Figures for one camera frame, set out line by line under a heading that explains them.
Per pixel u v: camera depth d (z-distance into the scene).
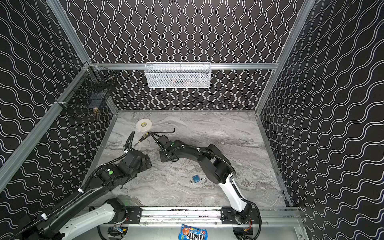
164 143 0.75
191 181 0.86
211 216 0.75
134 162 0.59
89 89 0.97
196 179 0.86
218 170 0.55
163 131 1.09
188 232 0.69
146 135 1.03
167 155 0.70
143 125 1.12
